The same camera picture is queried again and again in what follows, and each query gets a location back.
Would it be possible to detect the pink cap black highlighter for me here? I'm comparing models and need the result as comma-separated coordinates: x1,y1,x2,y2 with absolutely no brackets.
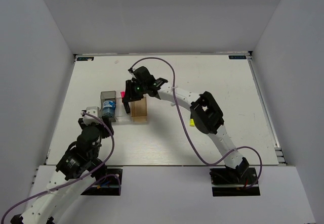
120,91,125,99

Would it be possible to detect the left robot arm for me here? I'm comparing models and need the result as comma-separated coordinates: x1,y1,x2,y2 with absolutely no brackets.
9,112,114,223

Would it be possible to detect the right corner label sticker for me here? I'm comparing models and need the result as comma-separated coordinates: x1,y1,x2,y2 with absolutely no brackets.
228,55,247,60

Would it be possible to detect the clear transparent container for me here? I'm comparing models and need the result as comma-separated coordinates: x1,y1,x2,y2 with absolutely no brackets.
115,91,132,123

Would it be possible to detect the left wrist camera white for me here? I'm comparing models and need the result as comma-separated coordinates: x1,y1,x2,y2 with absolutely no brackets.
81,106,100,125

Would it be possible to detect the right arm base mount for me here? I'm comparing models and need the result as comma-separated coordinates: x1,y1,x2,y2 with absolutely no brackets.
210,167,261,197

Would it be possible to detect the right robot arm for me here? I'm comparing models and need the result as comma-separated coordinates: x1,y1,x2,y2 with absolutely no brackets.
123,66,250,183

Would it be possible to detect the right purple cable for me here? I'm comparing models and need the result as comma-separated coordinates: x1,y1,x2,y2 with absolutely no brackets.
128,57,263,188

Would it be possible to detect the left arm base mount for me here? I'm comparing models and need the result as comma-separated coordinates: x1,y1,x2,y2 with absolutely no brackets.
81,168,123,196

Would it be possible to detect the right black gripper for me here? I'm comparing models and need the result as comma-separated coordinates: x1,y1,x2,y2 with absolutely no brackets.
123,80,147,103

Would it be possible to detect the blue tape roll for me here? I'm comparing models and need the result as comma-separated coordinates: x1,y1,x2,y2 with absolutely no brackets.
102,100,116,118

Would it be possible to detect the yellow cap black highlighter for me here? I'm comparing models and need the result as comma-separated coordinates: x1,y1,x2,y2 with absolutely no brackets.
190,118,195,127

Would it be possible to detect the left corner label sticker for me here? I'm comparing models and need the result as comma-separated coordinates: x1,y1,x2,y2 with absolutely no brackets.
76,57,94,61

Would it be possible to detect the corner label sticker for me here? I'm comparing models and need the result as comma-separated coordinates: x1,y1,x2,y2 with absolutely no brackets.
76,57,94,61
228,55,247,60

